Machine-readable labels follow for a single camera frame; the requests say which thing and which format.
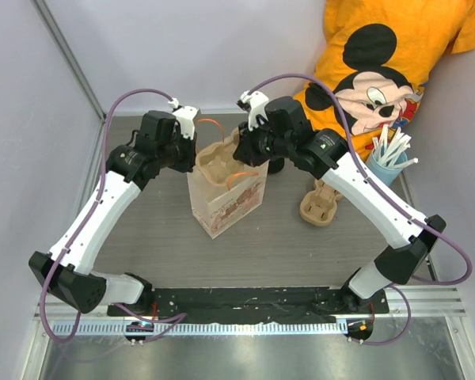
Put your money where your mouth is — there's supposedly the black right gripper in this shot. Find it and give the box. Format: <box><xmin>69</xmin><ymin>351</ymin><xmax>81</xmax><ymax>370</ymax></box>
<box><xmin>234</xmin><ymin>116</ymin><xmax>293</xmax><ymax>168</ymax></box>

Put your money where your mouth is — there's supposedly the brown pulp cup carrier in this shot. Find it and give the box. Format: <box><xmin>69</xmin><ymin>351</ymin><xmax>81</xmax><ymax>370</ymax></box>
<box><xmin>196</xmin><ymin>129</ymin><xmax>245</xmax><ymax>187</ymax></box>
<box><xmin>299</xmin><ymin>180</ymin><xmax>344</xmax><ymax>227</ymax></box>

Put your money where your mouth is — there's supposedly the printed paper takeout bag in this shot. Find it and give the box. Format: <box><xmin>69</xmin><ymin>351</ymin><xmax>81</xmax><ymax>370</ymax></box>
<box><xmin>187</xmin><ymin>163</ymin><xmax>268</xmax><ymax>239</ymax></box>

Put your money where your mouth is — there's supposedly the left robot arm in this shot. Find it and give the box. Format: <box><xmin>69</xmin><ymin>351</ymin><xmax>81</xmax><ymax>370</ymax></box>
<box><xmin>28</xmin><ymin>106</ymin><xmax>200</xmax><ymax>316</ymax></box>

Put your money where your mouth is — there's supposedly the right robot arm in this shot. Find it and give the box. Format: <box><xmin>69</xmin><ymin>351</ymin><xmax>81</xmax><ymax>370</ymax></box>
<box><xmin>233</xmin><ymin>92</ymin><xmax>447</xmax><ymax>313</ymax></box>

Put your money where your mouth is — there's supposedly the black coffee cup far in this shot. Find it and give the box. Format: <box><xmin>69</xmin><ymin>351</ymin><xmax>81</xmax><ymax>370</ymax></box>
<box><xmin>268</xmin><ymin>158</ymin><xmax>285</xmax><ymax>175</ymax></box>

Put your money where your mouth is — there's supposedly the white wrapped straws bundle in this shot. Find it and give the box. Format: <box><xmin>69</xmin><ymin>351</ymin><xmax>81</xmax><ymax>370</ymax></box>
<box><xmin>370</xmin><ymin>125</ymin><xmax>419</xmax><ymax>169</ymax></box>

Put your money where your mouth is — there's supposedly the blue straw holder cup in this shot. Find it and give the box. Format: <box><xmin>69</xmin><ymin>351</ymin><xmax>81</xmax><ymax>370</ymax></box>
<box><xmin>366</xmin><ymin>153</ymin><xmax>405</xmax><ymax>187</ymax></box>

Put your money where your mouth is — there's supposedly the orange Mickey Mouse pillow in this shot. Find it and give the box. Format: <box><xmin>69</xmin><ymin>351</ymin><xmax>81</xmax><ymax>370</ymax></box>
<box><xmin>295</xmin><ymin>1</ymin><xmax>475</xmax><ymax>160</ymax></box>

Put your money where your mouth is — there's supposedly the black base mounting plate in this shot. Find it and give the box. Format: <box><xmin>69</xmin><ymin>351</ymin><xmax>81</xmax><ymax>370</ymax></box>
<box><xmin>125</xmin><ymin>287</ymin><xmax>390</xmax><ymax>325</ymax></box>

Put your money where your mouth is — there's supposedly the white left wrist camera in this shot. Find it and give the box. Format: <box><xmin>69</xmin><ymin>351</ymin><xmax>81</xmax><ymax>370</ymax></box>
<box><xmin>168</xmin><ymin>98</ymin><xmax>200</xmax><ymax>141</ymax></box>

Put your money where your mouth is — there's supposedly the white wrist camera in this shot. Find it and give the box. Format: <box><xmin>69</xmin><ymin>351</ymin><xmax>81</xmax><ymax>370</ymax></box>
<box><xmin>237</xmin><ymin>91</ymin><xmax>269</xmax><ymax>131</ymax></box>
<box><xmin>168</xmin><ymin>98</ymin><xmax>200</xmax><ymax>141</ymax></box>

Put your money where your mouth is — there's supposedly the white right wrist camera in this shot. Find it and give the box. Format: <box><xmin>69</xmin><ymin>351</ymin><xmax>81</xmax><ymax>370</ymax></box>
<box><xmin>237</xmin><ymin>91</ymin><xmax>269</xmax><ymax>131</ymax></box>

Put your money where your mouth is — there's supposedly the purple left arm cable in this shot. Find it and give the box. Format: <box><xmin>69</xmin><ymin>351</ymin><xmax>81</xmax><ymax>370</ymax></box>
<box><xmin>39</xmin><ymin>87</ymin><xmax>187</xmax><ymax>344</ymax></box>

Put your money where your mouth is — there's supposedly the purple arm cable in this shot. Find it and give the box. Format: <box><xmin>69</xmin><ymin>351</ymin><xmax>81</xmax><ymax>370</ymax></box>
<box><xmin>39</xmin><ymin>87</ymin><xmax>187</xmax><ymax>344</ymax></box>
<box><xmin>243</xmin><ymin>73</ymin><xmax>474</xmax><ymax>346</ymax></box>

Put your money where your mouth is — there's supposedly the aluminium corner frame post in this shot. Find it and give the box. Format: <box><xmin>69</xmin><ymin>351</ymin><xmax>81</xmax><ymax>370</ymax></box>
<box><xmin>31</xmin><ymin>0</ymin><xmax>106</xmax><ymax>121</ymax></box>

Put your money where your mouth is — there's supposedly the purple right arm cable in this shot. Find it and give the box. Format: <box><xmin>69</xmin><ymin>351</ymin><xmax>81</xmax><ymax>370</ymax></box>
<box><xmin>243</xmin><ymin>73</ymin><xmax>474</xmax><ymax>346</ymax></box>

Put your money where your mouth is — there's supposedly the white slotted cable duct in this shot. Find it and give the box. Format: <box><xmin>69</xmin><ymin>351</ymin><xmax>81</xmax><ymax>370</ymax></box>
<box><xmin>51</xmin><ymin>319</ymin><xmax>348</xmax><ymax>337</ymax></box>

